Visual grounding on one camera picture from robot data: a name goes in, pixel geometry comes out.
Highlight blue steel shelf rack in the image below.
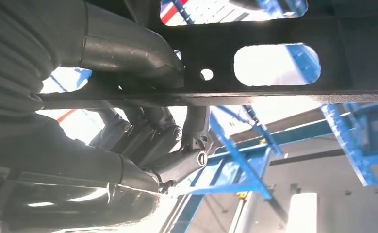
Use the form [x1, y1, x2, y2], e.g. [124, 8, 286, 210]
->
[160, 102, 378, 233]

